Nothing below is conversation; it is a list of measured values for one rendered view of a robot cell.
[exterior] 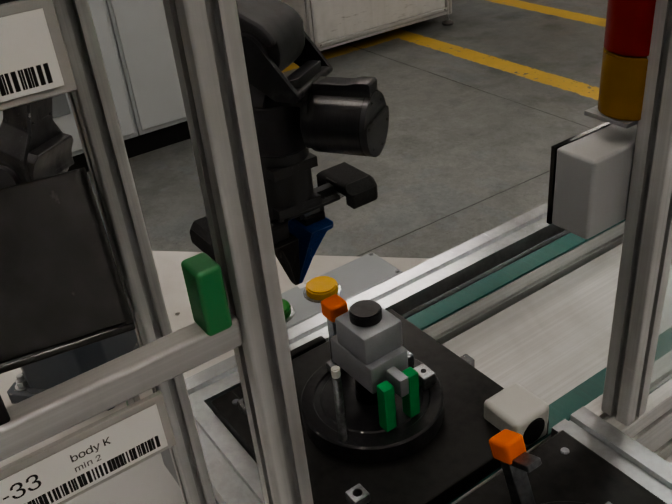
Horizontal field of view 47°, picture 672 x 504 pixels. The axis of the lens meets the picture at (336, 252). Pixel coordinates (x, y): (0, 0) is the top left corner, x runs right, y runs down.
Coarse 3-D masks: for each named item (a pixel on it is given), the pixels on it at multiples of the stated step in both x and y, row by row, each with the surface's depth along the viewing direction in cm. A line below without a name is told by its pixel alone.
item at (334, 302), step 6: (336, 294) 75; (324, 300) 74; (330, 300) 74; (336, 300) 74; (342, 300) 74; (324, 306) 74; (330, 306) 73; (336, 306) 73; (342, 306) 73; (324, 312) 74; (330, 312) 73; (336, 312) 73; (342, 312) 74; (330, 318) 73; (330, 324) 75; (330, 330) 75; (330, 336) 76; (330, 342) 76; (330, 348) 77
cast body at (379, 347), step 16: (352, 304) 70; (368, 304) 69; (336, 320) 70; (352, 320) 69; (368, 320) 68; (384, 320) 69; (400, 320) 69; (336, 336) 72; (352, 336) 68; (368, 336) 67; (384, 336) 68; (400, 336) 69; (336, 352) 72; (352, 352) 69; (368, 352) 68; (384, 352) 69; (400, 352) 70; (352, 368) 71; (368, 368) 68; (384, 368) 69; (400, 368) 70; (368, 384) 69; (400, 384) 68
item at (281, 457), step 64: (64, 0) 39; (192, 0) 25; (192, 64) 27; (192, 128) 29; (128, 192) 46; (256, 192) 30; (128, 256) 47; (256, 256) 32; (256, 320) 33; (256, 384) 34; (192, 448) 57; (256, 448) 38
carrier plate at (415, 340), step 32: (320, 352) 84; (416, 352) 82; (448, 352) 82; (448, 384) 78; (480, 384) 77; (224, 416) 77; (448, 416) 74; (480, 416) 74; (448, 448) 70; (480, 448) 70; (320, 480) 69; (352, 480) 68; (384, 480) 68; (416, 480) 68; (448, 480) 67; (480, 480) 69
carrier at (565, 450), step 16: (560, 432) 71; (544, 448) 69; (560, 448) 69; (576, 448) 69; (544, 464) 68; (560, 464) 68; (576, 464) 68; (592, 464) 67; (608, 464) 67; (496, 480) 67; (544, 480) 66; (560, 480) 66; (576, 480) 66; (592, 480) 66; (608, 480) 66; (624, 480) 66; (480, 496) 66; (496, 496) 65; (544, 496) 65; (560, 496) 65; (576, 496) 65; (592, 496) 65; (608, 496) 64; (624, 496) 64; (640, 496) 64; (656, 496) 64
